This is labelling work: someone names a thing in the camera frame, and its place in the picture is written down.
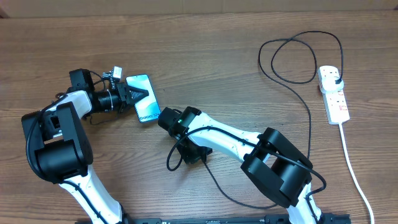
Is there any Galaxy smartphone with teal screen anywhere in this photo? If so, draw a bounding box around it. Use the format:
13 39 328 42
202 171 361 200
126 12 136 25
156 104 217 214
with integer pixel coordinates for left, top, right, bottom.
126 74 160 123

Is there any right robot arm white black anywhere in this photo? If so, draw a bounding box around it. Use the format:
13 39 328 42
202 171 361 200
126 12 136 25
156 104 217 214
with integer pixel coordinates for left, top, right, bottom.
158 106 325 223

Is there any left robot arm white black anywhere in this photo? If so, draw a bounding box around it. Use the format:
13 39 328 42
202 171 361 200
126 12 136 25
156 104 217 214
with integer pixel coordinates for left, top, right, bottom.
21 67 149 223

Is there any white charger plug adapter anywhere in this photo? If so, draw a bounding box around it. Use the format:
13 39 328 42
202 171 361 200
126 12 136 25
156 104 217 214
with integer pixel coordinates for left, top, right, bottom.
319 77 344 94

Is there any white power strip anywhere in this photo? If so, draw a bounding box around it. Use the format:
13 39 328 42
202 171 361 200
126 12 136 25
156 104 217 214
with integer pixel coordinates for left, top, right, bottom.
317 65 350 124

